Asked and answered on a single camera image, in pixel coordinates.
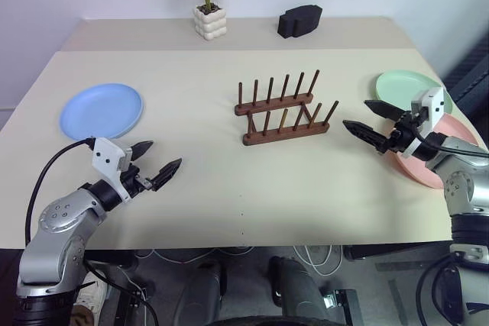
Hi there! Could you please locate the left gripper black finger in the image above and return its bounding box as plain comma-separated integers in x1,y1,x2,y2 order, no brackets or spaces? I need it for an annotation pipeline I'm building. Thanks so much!
151,157,183,192
131,140,154,162

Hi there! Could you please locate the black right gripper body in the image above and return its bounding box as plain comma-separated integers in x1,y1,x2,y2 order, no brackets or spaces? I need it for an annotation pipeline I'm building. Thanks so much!
384,111,426,154

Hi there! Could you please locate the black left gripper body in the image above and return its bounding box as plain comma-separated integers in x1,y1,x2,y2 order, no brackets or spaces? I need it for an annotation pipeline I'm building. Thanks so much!
120,163,160,198

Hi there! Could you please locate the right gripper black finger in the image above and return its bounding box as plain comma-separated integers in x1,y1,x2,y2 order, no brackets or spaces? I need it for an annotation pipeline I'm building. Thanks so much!
342,119,393,155
364,99,404,123

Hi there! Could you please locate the green plate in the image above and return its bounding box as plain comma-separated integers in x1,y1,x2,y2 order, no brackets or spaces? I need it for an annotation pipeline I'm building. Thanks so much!
374,69,454,115

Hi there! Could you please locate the pink-red plate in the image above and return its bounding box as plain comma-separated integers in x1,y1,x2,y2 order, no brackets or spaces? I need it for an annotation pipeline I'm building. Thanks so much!
393,114,488,189

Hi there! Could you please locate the blue plate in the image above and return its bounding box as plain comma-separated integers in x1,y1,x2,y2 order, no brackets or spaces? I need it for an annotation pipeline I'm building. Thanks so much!
59,82,144,140

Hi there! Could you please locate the wooden dish rack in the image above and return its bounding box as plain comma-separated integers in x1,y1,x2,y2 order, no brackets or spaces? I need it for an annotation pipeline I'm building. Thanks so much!
233,69,341,147

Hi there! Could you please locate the dark ribbed panel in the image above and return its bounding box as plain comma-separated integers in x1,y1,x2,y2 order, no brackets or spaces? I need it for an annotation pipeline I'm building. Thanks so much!
442,34,489,105

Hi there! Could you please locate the white sneaker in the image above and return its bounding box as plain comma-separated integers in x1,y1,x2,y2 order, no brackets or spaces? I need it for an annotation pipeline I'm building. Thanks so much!
71,270,110,326

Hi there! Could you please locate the black foam block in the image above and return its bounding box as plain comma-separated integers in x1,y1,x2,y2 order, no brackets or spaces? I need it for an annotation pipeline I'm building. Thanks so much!
277,4,324,40

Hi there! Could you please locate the green plant in white pot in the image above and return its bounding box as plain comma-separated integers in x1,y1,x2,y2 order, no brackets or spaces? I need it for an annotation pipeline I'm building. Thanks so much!
170,0,228,42

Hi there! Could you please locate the dark rounded shape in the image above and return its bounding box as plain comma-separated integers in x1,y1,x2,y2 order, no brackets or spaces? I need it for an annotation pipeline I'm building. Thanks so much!
267,255,330,326

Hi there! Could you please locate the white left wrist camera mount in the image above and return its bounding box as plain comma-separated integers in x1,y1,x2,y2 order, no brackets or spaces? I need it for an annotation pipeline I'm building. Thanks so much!
92,137,134,202

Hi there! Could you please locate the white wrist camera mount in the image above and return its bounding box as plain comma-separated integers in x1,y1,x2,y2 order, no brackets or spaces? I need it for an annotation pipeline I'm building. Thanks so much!
400,87,448,160
92,137,134,202

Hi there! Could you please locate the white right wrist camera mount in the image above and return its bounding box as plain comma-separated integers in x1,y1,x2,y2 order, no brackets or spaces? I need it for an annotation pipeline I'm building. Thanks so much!
400,87,448,160

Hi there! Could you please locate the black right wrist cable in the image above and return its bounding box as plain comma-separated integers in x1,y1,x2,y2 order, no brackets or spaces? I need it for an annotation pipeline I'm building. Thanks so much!
414,110,489,159

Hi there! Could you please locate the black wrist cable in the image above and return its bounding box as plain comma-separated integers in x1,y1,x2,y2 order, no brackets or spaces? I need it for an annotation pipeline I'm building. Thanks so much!
414,110,489,159
24,137,96,247

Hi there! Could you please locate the white cable bundle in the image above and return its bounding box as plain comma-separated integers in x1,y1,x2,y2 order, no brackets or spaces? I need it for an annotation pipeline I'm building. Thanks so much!
135,245,255,266
293,244,345,277

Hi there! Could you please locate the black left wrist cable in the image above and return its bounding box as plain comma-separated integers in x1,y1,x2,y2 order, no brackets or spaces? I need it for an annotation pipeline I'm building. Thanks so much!
24,137,96,247

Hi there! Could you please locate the black right shoulder cable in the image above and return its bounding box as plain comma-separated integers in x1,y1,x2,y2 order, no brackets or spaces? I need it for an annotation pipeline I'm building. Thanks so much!
415,255,461,326

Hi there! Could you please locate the metal caster bracket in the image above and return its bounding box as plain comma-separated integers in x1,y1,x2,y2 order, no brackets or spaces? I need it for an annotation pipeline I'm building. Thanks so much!
322,289,364,326

